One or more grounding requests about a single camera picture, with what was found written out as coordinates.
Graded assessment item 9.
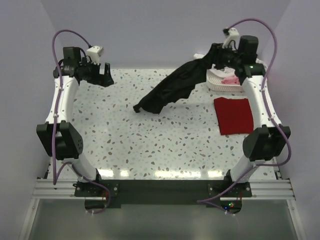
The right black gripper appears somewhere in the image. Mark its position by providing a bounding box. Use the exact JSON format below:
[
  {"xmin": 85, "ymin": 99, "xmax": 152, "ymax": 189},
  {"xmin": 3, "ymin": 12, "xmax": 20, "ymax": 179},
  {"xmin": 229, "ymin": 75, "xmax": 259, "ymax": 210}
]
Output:
[{"xmin": 198, "ymin": 42, "xmax": 242, "ymax": 71}]

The pink crumpled t shirt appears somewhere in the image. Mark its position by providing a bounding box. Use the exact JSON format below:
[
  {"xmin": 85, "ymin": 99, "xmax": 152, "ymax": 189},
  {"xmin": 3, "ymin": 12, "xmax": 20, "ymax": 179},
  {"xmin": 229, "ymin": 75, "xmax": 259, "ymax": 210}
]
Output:
[{"xmin": 221, "ymin": 75, "xmax": 240, "ymax": 85}]

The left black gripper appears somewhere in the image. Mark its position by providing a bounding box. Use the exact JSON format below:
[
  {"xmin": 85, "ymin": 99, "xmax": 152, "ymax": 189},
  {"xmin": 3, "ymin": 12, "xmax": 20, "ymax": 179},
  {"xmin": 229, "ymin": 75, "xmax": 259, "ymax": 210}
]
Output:
[{"xmin": 79, "ymin": 57, "xmax": 114, "ymax": 87}]

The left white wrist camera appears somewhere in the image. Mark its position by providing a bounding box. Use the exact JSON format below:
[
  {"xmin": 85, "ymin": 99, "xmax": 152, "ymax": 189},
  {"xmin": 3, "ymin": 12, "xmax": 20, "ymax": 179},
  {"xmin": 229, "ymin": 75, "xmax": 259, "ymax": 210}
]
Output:
[{"xmin": 85, "ymin": 45, "xmax": 104, "ymax": 65}]

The white perforated laundry basket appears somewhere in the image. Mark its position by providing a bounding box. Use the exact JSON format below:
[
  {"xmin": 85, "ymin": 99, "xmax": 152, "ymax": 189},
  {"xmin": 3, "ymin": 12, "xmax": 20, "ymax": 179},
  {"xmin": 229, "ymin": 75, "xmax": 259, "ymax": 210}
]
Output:
[{"xmin": 206, "ymin": 67, "xmax": 243, "ymax": 92}]

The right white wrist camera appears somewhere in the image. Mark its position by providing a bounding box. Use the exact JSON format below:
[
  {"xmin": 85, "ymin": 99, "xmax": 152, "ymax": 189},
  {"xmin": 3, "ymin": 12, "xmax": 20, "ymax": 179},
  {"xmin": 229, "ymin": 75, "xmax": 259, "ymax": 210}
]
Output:
[{"xmin": 222, "ymin": 27, "xmax": 239, "ymax": 48}]

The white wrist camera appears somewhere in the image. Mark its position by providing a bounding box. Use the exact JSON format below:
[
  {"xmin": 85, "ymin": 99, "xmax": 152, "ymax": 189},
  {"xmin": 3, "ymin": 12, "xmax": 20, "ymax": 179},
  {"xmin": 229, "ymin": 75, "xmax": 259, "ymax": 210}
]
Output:
[
  {"xmin": 222, "ymin": 27, "xmax": 239, "ymax": 48},
  {"xmin": 85, "ymin": 45, "xmax": 104, "ymax": 65}
]

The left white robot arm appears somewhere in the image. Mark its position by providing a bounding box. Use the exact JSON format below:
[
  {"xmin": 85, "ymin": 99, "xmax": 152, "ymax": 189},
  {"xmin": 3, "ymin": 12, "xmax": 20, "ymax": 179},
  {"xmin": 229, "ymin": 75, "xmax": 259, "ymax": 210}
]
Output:
[{"xmin": 36, "ymin": 45, "xmax": 114, "ymax": 196}]

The aluminium extrusion rail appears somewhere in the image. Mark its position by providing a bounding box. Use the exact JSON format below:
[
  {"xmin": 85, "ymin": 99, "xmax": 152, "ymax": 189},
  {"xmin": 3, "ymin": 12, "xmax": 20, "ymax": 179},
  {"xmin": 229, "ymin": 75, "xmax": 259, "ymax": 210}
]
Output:
[{"xmin": 32, "ymin": 179, "xmax": 296, "ymax": 200}]

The folded red t shirt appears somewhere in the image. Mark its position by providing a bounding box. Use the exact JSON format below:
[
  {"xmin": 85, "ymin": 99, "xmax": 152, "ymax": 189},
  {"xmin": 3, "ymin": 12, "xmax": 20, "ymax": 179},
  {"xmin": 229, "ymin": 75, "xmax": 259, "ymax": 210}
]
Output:
[{"xmin": 213, "ymin": 97, "xmax": 254, "ymax": 136}]

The white crumpled t shirt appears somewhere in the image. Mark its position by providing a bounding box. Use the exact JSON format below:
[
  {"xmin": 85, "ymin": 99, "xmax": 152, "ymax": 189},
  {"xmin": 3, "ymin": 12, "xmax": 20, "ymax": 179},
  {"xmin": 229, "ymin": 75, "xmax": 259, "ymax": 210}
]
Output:
[{"xmin": 193, "ymin": 53, "xmax": 268, "ymax": 78}]

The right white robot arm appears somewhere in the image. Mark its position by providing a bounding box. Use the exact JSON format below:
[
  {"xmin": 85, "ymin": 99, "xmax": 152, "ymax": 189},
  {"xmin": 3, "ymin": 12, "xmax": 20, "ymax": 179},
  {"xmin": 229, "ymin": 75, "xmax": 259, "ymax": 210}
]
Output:
[{"xmin": 212, "ymin": 35, "xmax": 291, "ymax": 197}]

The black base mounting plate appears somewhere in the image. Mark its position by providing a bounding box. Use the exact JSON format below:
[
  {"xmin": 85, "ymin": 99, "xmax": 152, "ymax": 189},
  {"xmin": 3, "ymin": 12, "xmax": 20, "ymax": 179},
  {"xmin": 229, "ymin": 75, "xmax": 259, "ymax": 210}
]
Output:
[{"xmin": 73, "ymin": 179, "xmax": 252, "ymax": 214}]

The black t shirt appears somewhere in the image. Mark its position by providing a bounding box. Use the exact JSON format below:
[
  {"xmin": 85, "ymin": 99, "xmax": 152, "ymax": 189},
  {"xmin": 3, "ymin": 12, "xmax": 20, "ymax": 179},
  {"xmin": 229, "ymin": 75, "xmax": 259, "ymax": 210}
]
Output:
[{"xmin": 133, "ymin": 43, "xmax": 224, "ymax": 114}]

